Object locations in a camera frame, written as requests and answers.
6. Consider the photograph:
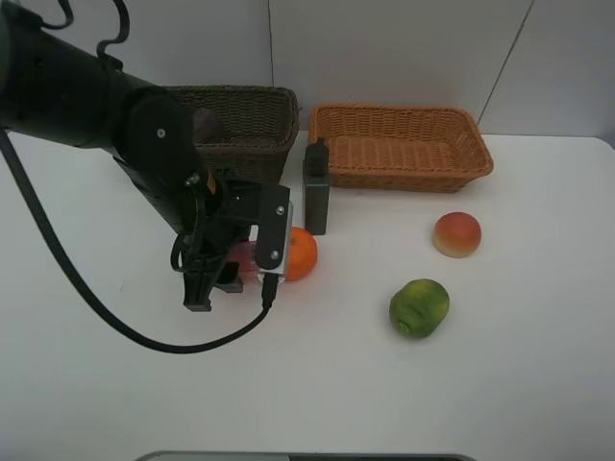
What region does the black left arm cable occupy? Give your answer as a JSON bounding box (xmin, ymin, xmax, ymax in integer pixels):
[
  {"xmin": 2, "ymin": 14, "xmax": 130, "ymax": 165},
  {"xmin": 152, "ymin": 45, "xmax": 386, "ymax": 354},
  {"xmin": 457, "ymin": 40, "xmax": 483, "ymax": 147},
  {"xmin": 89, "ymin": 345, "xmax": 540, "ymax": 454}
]
[{"xmin": 0, "ymin": 128, "xmax": 279, "ymax": 355}]

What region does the light orange wicker basket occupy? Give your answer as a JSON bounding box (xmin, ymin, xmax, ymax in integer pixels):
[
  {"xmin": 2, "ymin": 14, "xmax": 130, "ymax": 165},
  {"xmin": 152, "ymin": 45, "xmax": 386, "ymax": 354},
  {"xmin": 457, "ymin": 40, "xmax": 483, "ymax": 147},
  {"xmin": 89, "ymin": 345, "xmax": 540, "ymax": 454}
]
[{"xmin": 309, "ymin": 103, "xmax": 494, "ymax": 193}]

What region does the orange mandarin fruit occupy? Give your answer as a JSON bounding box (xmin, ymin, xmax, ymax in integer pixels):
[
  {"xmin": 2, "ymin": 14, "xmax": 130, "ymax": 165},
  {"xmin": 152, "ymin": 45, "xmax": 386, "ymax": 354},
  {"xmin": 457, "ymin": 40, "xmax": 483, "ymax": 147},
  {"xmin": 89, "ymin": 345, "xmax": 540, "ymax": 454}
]
[{"xmin": 285, "ymin": 227, "xmax": 318, "ymax": 281}]

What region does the red yellow peach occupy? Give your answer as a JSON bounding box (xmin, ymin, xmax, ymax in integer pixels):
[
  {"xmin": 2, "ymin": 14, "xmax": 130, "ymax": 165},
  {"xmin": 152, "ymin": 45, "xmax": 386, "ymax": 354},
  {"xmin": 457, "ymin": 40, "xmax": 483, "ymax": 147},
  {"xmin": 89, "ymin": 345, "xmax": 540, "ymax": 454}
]
[{"xmin": 432, "ymin": 212, "xmax": 482, "ymax": 258}]

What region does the translucent purple plastic cup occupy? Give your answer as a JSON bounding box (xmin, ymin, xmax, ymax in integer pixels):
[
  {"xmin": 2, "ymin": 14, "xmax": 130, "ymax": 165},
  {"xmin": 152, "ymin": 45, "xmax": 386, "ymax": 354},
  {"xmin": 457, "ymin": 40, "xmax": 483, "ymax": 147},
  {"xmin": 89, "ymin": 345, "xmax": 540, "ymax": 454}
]
[{"xmin": 192, "ymin": 108, "xmax": 223, "ymax": 144}]

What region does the pink lotion bottle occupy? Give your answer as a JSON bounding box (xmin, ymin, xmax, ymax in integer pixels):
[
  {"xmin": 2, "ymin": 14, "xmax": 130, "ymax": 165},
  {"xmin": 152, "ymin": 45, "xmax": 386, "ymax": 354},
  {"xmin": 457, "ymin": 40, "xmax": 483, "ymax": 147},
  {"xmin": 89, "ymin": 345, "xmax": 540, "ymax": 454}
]
[{"xmin": 229, "ymin": 241, "xmax": 258, "ymax": 284}]

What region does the dark grey pump bottle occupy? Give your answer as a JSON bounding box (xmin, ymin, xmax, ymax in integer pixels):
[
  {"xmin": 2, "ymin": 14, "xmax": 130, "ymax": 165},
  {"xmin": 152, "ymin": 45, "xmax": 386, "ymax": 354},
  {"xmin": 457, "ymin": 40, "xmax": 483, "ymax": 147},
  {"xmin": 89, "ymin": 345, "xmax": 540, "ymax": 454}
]
[{"xmin": 303, "ymin": 137, "xmax": 331, "ymax": 235}]

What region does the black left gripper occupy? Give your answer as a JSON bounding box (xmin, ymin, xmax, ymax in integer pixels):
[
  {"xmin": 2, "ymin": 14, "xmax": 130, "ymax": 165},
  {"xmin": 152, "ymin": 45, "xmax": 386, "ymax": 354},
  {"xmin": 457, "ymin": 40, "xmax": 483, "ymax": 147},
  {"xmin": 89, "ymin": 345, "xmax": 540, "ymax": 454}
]
[{"xmin": 182, "ymin": 178, "xmax": 265, "ymax": 312}]

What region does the dark brown wicker basket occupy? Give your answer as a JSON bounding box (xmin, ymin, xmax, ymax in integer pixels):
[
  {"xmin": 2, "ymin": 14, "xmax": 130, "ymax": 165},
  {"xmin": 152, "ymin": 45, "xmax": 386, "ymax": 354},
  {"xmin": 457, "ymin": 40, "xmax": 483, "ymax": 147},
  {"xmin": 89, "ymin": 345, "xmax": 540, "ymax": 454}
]
[{"xmin": 167, "ymin": 85, "xmax": 299, "ymax": 183}]

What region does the green citrus fruit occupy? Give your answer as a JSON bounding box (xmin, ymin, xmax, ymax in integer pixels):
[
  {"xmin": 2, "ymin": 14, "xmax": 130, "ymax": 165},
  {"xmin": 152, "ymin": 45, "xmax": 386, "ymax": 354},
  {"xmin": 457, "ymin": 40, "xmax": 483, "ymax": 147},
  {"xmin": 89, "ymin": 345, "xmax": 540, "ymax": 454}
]
[{"xmin": 389, "ymin": 279, "xmax": 450, "ymax": 339}]

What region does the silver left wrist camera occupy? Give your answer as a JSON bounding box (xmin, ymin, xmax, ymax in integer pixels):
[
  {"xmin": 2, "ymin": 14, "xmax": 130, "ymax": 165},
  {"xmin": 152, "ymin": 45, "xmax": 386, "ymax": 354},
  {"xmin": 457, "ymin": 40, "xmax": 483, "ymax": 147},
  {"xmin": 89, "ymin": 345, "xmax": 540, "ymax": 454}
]
[{"xmin": 254, "ymin": 184, "xmax": 293, "ymax": 280}]

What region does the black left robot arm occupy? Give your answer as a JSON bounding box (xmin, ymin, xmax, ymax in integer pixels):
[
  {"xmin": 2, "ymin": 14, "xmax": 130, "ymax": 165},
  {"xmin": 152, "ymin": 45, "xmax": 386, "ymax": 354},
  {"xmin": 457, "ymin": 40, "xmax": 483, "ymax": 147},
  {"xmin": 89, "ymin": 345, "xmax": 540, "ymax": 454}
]
[{"xmin": 1, "ymin": 1, "xmax": 262, "ymax": 311}]

